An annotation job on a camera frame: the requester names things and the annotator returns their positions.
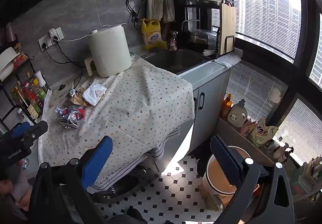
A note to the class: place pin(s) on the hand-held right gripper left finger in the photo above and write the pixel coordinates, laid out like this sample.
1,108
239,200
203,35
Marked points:
96,163

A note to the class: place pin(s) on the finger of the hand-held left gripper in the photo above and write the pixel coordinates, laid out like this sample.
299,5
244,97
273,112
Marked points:
20,130
37,128

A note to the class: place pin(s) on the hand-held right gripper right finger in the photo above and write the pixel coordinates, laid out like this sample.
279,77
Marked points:
226,162

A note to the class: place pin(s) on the round bin with orange liner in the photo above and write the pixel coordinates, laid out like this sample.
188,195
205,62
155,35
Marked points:
214,176

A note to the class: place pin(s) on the silver wrapper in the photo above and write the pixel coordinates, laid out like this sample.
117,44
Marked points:
68,124

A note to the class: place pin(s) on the brown paper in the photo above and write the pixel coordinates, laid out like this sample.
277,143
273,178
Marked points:
78,101

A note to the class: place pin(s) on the white paper bag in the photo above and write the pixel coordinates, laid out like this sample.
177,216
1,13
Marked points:
94,94

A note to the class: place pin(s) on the person's left hand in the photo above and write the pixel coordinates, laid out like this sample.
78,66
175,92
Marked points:
5,187

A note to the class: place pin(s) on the dark soy sauce bottle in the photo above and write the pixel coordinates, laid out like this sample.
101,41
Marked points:
29,108

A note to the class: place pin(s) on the green label bottle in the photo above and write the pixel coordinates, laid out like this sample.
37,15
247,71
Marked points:
40,93

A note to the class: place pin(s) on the front-load washing machine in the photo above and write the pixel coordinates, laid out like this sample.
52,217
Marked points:
130,176

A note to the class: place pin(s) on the red sauce bottle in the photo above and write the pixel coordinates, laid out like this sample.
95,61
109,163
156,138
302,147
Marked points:
30,93

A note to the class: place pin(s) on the white appliance with black knob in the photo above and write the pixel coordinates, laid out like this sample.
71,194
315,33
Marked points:
61,89

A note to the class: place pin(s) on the yellow green refill bag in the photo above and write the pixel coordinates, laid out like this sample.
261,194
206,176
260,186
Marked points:
263,133

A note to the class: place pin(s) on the white laundry detergent jug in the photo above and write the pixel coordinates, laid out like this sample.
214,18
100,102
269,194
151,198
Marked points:
237,114

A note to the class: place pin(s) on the white cap bottle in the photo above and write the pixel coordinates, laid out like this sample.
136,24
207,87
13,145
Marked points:
40,79

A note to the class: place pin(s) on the orange bottle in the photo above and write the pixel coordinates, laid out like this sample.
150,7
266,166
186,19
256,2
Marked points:
226,107

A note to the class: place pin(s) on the white roll box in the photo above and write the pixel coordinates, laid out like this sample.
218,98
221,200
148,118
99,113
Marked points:
8,60

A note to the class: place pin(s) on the low window blind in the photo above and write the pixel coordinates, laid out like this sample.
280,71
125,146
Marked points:
251,93

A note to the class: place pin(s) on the floral white tablecloth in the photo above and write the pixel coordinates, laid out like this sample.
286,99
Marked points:
140,103

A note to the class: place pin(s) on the colourful snack bag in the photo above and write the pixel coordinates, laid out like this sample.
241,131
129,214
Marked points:
19,50

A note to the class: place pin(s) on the white charger plug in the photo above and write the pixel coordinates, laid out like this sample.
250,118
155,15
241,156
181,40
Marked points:
53,33

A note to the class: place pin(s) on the clear plastic sheet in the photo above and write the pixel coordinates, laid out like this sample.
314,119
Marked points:
229,59

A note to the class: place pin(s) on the cream air fryer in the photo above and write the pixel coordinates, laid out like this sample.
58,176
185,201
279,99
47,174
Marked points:
108,50

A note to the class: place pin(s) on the steel sink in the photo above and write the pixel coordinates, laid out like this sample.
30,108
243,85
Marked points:
176,61

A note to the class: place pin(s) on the steel pot with lid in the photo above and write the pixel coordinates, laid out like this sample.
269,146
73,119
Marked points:
198,36

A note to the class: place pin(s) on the small pink pump bottle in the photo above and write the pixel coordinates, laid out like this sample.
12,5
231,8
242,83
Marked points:
173,41

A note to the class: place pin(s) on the wooden cutting board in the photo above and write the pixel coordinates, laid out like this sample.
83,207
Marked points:
226,30

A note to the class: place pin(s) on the yellow sponge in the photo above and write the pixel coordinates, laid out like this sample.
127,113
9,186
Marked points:
161,44

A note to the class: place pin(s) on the yellow dish soap bottle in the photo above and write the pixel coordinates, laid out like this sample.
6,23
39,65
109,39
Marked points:
152,35

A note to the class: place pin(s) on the black dish rack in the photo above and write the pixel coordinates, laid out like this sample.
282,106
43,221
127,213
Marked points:
186,10

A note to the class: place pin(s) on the brown hanging paper bag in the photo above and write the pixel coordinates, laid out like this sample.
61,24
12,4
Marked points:
168,8

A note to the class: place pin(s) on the grey hanging bag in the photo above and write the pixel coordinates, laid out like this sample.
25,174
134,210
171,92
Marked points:
148,2

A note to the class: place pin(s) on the beige hanging paper bag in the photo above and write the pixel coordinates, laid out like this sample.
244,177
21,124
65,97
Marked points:
157,5

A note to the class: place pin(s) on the white wall socket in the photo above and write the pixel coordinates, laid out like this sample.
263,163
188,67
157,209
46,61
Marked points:
45,42

